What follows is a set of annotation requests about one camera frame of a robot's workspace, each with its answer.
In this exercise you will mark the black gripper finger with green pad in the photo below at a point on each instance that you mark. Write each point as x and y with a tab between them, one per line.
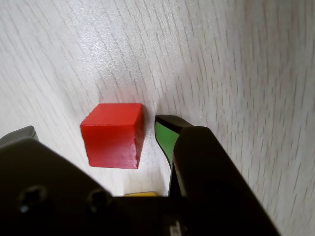
37	184
211	177

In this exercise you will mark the yellow wooden cube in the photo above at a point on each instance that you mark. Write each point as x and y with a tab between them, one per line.
140	194

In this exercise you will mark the red wooden cube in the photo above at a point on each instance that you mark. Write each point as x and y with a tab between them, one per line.
110	140

